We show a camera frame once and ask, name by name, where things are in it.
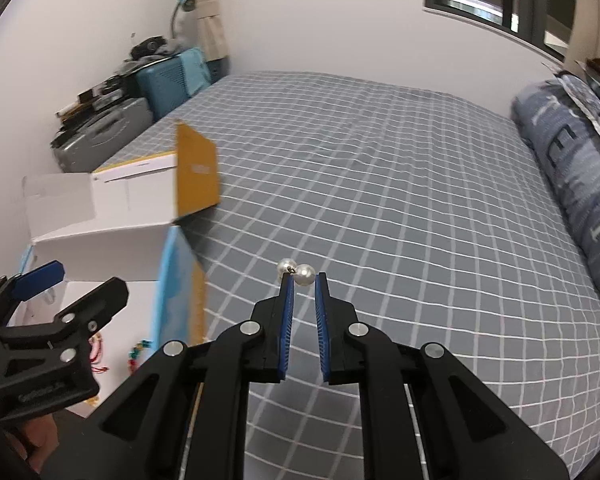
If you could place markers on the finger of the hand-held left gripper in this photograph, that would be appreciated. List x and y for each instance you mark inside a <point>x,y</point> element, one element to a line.
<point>40,277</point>
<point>55,360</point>

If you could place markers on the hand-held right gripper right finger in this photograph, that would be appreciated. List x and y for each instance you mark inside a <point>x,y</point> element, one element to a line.
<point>322,330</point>

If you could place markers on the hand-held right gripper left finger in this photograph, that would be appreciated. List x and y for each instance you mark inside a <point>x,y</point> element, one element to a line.
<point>286,330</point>

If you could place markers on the white pearl earring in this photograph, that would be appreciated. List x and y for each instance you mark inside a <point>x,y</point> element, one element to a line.
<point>306,275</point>

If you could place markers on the white cardboard box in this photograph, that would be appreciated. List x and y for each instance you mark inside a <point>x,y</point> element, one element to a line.
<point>105,240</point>

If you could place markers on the person's left hand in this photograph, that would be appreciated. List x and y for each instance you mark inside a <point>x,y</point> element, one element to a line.
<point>37,435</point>

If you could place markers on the grey checked bed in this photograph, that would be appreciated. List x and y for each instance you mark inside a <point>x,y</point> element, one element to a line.
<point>380,185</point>

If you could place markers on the grey suitcase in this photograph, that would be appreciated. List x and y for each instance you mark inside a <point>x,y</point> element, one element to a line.
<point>105,132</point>

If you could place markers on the black electronic devices pile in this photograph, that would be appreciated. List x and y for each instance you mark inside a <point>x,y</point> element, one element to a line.
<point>97,95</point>

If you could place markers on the blue suitcase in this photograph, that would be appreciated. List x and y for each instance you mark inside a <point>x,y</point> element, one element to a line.
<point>172,82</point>

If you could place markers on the dark clothes pile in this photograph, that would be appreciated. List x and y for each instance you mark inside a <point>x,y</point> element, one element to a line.
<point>152,46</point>

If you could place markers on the blue patterned pillow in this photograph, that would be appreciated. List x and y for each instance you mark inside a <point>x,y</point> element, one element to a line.
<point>570,170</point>

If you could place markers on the blue desk lamp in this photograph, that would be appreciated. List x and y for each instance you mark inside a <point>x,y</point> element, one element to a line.
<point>186,2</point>

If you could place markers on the printed pillow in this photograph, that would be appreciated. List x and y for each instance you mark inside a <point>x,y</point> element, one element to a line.
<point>595,105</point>

